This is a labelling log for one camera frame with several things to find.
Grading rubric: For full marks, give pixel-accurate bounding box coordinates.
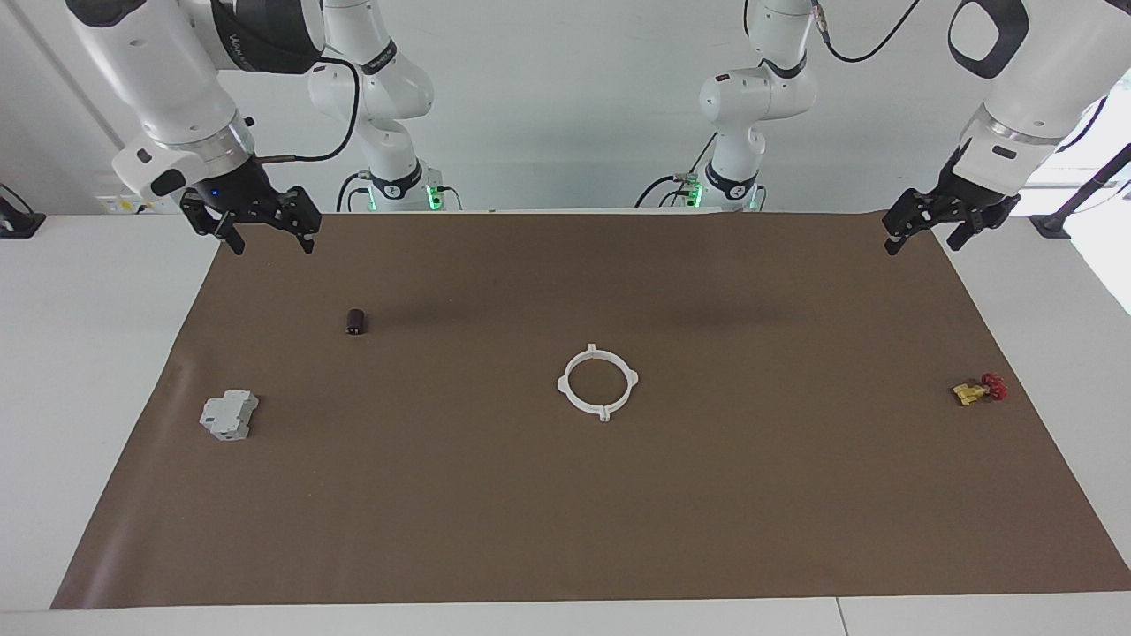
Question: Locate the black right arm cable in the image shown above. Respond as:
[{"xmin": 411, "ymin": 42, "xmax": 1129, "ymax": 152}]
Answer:
[{"xmin": 256, "ymin": 57, "xmax": 362, "ymax": 165}]

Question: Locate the white wall cable conduit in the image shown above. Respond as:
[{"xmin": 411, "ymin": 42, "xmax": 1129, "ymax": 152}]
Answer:
[{"xmin": 7, "ymin": 0, "xmax": 123, "ymax": 148}]

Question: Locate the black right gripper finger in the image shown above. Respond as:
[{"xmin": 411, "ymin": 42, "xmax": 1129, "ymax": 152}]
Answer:
[
  {"xmin": 180, "ymin": 194, "xmax": 247, "ymax": 258},
  {"xmin": 281, "ymin": 186, "xmax": 322, "ymax": 256}
]

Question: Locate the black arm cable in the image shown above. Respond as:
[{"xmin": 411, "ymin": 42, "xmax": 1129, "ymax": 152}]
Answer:
[
  {"xmin": 256, "ymin": 57, "xmax": 362, "ymax": 165},
  {"xmin": 808, "ymin": 0, "xmax": 924, "ymax": 64}
]

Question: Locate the brown table mat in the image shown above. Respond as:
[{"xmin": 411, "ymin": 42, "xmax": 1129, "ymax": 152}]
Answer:
[{"xmin": 50, "ymin": 210, "xmax": 1131, "ymax": 610}]

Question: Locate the white wall socket box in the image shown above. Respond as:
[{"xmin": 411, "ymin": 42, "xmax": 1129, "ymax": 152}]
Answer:
[{"xmin": 95, "ymin": 172, "xmax": 191, "ymax": 216}]

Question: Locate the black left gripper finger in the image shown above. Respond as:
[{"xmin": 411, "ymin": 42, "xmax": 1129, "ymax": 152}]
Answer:
[
  {"xmin": 947, "ymin": 193, "xmax": 1022, "ymax": 251},
  {"xmin": 884, "ymin": 187, "xmax": 934, "ymax": 257}
]

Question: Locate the black stand base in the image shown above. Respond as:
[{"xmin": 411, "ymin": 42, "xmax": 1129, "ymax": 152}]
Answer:
[{"xmin": 0, "ymin": 183, "xmax": 47, "ymax": 239}]

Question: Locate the black pole stand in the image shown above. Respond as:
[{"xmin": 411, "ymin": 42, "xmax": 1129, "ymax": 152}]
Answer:
[{"xmin": 1028, "ymin": 144, "xmax": 1131, "ymax": 239}]

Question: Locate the brass valve with red handle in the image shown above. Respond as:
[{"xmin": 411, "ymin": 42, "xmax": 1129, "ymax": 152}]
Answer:
[{"xmin": 952, "ymin": 373, "xmax": 1008, "ymax": 408}]

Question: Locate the white circuit breaker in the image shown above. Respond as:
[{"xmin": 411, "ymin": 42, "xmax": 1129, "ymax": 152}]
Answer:
[{"xmin": 199, "ymin": 390, "xmax": 261, "ymax": 442}]

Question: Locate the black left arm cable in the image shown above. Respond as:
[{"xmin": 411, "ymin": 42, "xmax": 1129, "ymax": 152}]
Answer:
[{"xmin": 808, "ymin": 0, "xmax": 924, "ymax": 64}]

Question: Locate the black base cable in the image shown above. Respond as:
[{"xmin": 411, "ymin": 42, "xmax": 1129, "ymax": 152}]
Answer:
[
  {"xmin": 336, "ymin": 170, "xmax": 376, "ymax": 213},
  {"xmin": 634, "ymin": 132, "xmax": 708, "ymax": 210}
]

